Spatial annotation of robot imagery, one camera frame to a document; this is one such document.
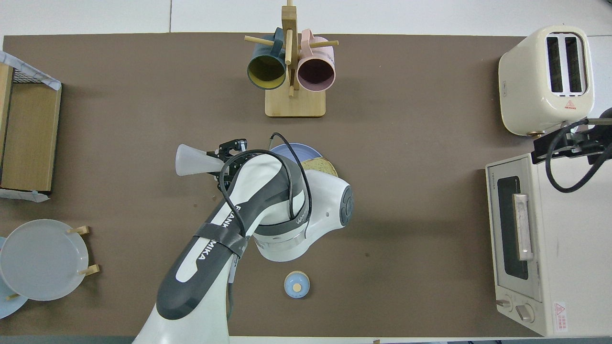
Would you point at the small blue call bell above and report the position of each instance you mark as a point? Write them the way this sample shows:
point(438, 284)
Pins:
point(296, 282)

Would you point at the grey round plate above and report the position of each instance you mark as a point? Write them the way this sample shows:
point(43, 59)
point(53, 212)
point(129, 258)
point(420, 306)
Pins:
point(43, 258)

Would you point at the brown table mat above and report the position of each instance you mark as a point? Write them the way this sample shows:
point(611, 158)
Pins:
point(406, 215)

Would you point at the white checked cloth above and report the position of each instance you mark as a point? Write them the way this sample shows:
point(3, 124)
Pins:
point(28, 68)

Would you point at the dark teal mug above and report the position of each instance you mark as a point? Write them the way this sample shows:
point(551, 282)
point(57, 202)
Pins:
point(266, 71)

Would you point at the white toaster oven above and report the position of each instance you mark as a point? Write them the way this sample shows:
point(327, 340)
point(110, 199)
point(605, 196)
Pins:
point(573, 229)

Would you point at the slice of toast bread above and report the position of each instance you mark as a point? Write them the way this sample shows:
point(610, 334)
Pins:
point(322, 167)

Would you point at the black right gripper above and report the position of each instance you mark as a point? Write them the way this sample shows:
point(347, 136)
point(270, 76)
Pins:
point(603, 148)

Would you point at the white blue-capped seasoning bottle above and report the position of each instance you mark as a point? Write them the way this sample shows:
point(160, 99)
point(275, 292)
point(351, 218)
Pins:
point(191, 160)

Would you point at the light blue round plate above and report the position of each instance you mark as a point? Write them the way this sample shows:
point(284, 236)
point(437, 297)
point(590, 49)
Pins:
point(7, 308)

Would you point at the wooden mug rack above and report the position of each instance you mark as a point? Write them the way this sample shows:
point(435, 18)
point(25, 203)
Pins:
point(296, 105)

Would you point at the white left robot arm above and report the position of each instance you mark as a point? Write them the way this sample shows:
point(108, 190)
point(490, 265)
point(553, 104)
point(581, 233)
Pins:
point(272, 200)

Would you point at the cream two-slot toaster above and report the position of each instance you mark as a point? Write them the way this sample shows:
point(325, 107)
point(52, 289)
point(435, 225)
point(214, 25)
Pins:
point(526, 86)

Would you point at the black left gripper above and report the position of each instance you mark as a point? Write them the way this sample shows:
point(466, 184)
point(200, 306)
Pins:
point(236, 161)

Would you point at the pink ribbed mug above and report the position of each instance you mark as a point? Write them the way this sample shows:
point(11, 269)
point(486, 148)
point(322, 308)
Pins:
point(315, 74)

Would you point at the wooden dish rack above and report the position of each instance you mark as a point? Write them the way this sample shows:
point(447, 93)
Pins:
point(79, 231)

